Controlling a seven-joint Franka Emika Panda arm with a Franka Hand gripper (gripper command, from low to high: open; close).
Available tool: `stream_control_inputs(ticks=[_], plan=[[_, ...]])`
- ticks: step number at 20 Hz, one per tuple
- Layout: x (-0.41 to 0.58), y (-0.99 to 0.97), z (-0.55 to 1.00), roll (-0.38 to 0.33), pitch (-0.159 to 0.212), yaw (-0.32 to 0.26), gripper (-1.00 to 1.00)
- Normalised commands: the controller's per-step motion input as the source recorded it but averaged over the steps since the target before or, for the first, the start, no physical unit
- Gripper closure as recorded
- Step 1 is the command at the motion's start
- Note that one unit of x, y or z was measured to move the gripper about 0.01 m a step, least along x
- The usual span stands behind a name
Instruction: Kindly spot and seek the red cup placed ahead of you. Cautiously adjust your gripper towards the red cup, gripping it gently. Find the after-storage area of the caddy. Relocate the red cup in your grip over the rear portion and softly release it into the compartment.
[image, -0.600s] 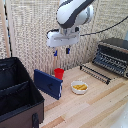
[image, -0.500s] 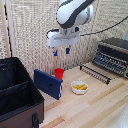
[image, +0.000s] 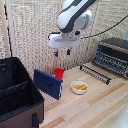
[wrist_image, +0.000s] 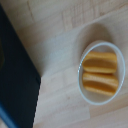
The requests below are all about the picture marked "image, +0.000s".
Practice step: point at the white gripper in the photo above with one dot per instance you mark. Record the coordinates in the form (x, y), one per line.
(65, 40)

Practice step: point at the red plastic cup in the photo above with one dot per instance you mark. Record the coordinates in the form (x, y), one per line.
(59, 73)

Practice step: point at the black fabric storage bag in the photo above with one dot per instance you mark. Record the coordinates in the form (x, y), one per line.
(17, 93)

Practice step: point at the beige woven folding screen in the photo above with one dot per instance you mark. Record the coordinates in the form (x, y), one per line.
(36, 30)

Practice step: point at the white bowl with yellow food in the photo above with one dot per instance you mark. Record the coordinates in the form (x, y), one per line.
(79, 87)

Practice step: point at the black toaster oven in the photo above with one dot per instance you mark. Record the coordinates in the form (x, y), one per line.
(112, 56)

